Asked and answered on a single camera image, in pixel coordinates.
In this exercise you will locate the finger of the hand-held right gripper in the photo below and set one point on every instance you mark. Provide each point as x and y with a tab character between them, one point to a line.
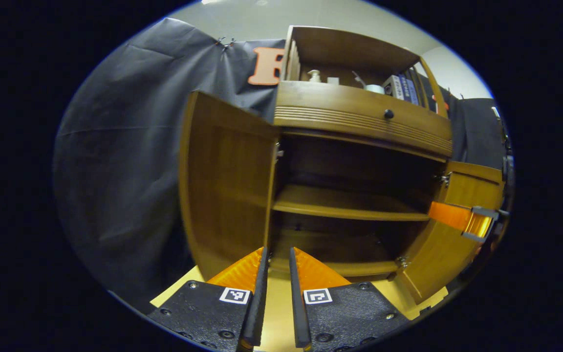
452	216

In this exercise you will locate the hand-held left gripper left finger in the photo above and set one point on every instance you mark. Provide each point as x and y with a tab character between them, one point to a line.
259	303

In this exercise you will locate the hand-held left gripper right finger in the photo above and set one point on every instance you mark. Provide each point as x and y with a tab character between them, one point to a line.
297	303

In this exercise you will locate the wooden shoe cabinet door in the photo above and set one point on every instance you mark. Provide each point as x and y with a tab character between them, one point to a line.
223	186
433	264

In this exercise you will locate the wooden double-door shoe cabinet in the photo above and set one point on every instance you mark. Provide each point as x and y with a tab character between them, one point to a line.
350	112

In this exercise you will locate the metal door hinge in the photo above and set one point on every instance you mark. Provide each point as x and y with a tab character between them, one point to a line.
445	179
278	150
401	262

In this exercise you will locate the wooden cabinet shelf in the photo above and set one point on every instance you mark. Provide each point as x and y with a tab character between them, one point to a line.
340	203

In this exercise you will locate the black round drawer knob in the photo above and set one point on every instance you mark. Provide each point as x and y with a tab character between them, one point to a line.
388	114

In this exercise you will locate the light blue book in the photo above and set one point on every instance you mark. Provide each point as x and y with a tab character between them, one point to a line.
412	92

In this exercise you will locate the white book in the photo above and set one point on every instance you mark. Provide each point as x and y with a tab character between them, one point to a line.
393	86

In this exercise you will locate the white cup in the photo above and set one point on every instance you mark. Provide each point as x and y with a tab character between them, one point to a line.
374	88

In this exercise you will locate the pale flat stick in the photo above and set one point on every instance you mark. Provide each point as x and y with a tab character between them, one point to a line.
358	78

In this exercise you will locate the small white box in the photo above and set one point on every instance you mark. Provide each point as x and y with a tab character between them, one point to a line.
333	80

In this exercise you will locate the black backdrop cloth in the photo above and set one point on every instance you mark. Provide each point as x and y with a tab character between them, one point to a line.
125	171

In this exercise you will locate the white pump bottle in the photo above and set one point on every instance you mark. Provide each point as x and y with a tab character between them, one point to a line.
314	76

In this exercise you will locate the black binder clip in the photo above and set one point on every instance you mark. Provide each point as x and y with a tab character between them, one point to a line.
232	43
221	41

